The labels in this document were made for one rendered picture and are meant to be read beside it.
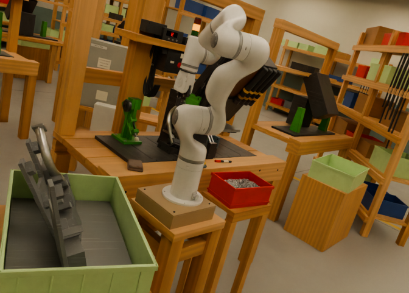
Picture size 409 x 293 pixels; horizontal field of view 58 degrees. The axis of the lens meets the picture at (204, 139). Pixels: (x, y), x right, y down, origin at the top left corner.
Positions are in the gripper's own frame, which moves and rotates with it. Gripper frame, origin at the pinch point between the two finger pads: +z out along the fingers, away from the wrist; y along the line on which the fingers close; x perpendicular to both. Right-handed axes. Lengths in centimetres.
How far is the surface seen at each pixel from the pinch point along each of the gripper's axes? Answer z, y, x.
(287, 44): -112, -643, 765
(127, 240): 45, 44, -36
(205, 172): 40, -9, 38
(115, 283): 42, 69, -52
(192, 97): 3, -39, 35
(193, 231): 46, 41, -4
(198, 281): 76, 38, 12
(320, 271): 122, 6, 184
